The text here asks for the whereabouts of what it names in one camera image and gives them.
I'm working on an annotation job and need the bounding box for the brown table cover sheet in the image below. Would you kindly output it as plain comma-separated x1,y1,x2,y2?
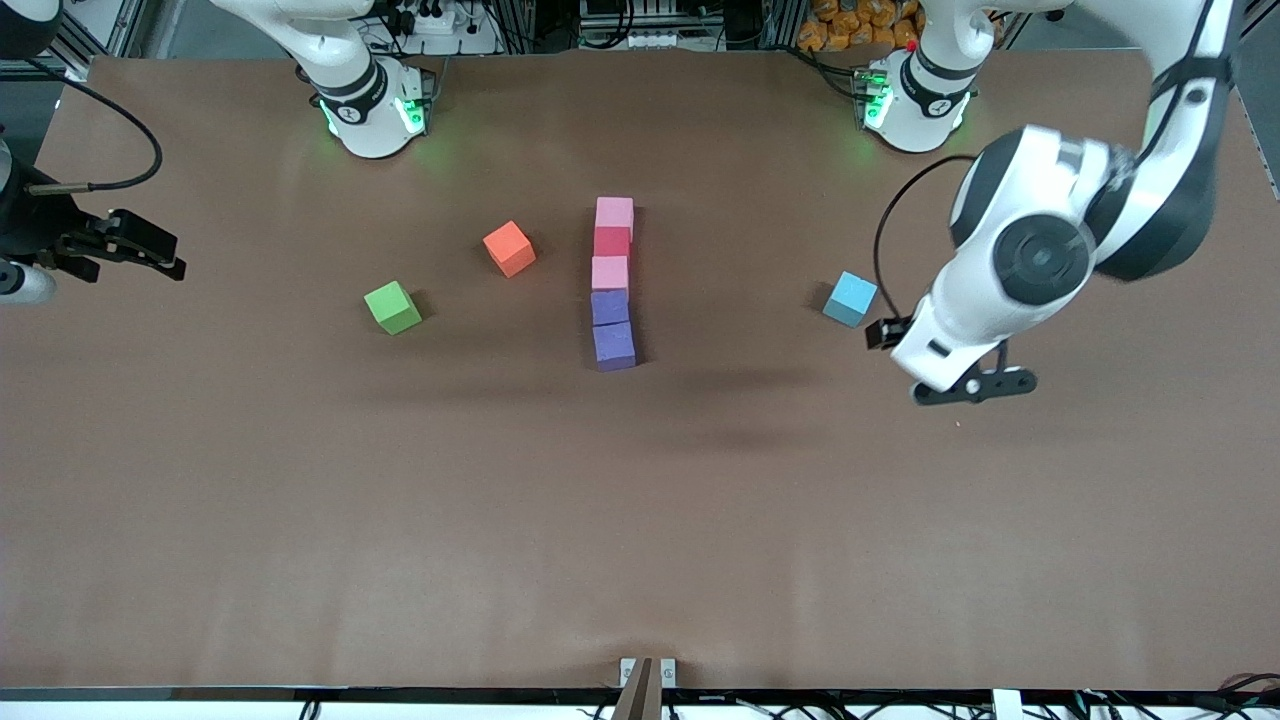
0,48,1280,693

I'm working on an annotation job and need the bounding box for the light blue foam cube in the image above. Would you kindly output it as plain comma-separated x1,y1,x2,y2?
823,271,879,329

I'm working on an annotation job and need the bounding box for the green foam cube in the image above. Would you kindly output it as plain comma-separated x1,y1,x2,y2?
364,281,424,336

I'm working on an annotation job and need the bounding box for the white power strip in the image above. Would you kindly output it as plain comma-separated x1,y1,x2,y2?
390,5,473,38

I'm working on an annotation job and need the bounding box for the bag of orange items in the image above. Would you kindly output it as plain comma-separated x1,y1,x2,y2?
798,0,926,53

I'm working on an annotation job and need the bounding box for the white equipment rack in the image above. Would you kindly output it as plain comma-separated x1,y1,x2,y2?
578,0,691,51

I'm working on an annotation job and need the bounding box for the black cable bundle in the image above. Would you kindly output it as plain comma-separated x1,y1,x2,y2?
1075,672,1280,720

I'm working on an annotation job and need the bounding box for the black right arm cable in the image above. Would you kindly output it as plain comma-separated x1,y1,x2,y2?
25,58,165,193

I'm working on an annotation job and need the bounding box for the orange foam cube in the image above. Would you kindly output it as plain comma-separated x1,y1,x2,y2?
483,220,538,279

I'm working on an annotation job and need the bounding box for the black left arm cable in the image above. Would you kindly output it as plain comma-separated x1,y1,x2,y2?
873,0,1236,326

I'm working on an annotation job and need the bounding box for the metal bracket with brown wedge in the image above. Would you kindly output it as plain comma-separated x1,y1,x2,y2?
619,657,678,720

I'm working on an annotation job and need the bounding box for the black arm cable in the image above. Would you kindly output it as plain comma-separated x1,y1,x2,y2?
25,58,165,193
873,0,1236,326

